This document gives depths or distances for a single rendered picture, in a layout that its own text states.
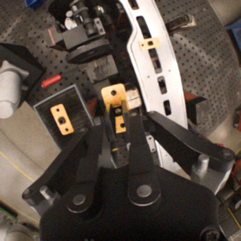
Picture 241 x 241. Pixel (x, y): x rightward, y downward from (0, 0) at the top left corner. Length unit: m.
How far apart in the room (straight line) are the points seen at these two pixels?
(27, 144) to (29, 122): 0.42
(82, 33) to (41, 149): 1.94
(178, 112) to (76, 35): 0.49
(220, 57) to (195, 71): 0.34
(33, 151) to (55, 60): 1.69
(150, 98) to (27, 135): 1.88
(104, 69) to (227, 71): 1.10
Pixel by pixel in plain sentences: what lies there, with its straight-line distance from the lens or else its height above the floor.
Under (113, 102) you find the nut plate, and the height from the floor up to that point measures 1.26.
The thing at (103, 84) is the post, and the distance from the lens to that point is 0.37.
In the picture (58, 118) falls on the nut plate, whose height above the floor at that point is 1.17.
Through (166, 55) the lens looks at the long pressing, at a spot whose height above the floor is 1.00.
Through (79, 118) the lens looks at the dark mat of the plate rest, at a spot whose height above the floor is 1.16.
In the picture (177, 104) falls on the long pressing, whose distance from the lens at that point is 0.57.
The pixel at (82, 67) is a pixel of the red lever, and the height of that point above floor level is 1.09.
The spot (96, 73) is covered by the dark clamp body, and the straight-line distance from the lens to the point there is 0.39.
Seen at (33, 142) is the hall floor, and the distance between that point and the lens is 2.12.
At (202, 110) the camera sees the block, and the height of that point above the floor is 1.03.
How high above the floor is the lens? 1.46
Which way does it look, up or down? 66 degrees down
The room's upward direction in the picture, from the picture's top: 167 degrees clockwise
